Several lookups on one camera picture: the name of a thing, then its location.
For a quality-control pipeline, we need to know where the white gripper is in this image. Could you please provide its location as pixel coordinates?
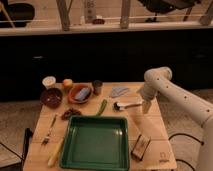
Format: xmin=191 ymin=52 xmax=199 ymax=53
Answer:
xmin=138 ymin=83 xmax=157 ymax=114

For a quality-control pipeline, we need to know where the white handled dish brush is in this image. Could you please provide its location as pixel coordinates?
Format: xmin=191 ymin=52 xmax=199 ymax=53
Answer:
xmin=113 ymin=101 xmax=142 ymax=111

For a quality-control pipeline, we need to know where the green square tray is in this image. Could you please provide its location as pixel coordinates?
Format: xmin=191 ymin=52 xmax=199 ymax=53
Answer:
xmin=60 ymin=116 xmax=130 ymax=171

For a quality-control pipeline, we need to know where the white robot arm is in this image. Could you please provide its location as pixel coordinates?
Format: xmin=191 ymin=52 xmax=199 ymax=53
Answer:
xmin=138 ymin=67 xmax=213 ymax=171

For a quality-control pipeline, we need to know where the grey blue cloth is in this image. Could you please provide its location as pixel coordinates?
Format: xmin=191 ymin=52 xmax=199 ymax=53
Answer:
xmin=110 ymin=86 xmax=129 ymax=98

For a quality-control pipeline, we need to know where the green chili pepper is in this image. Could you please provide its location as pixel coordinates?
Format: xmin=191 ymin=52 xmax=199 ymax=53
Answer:
xmin=96 ymin=99 xmax=107 ymax=116

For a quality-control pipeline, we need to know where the brown patterned box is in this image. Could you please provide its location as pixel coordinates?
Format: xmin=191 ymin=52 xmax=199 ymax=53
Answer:
xmin=131 ymin=134 xmax=151 ymax=161

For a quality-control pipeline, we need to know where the dark metal cup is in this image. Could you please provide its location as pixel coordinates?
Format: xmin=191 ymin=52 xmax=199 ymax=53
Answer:
xmin=92 ymin=80 xmax=103 ymax=95

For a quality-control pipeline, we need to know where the blue sponge in bowl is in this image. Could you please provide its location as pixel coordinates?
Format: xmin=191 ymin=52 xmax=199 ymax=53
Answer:
xmin=75 ymin=88 xmax=90 ymax=101

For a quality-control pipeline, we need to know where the orange bowl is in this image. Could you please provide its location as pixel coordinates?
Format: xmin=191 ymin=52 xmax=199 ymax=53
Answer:
xmin=68 ymin=84 xmax=92 ymax=104

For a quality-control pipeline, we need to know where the brown dried food pile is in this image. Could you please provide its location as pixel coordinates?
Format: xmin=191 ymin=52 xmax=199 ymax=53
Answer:
xmin=61 ymin=108 xmax=81 ymax=120

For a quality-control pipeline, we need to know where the orange fruit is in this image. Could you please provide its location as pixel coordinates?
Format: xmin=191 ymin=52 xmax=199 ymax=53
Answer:
xmin=62 ymin=79 xmax=73 ymax=89

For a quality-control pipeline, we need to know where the dark brown bowl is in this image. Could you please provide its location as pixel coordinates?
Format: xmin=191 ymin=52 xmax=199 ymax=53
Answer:
xmin=40 ymin=88 xmax=63 ymax=108

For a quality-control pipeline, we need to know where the black office chair background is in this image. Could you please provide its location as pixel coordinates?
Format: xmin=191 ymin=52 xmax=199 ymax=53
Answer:
xmin=138 ymin=0 xmax=201 ymax=23

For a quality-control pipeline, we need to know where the metal fork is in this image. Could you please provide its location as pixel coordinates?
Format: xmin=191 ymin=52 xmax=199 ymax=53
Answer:
xmin=41 ymin=115 xmax=57 ymax=145

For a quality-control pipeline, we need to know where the black chair background left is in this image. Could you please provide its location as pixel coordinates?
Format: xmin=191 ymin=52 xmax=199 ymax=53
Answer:
xmin=0 ymin=0 xmax=35 ymax=28

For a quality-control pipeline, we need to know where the black cable right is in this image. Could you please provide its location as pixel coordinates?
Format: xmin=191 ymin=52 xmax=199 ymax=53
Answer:
xmin=168 ymin=132 xmax=205 ymax=171

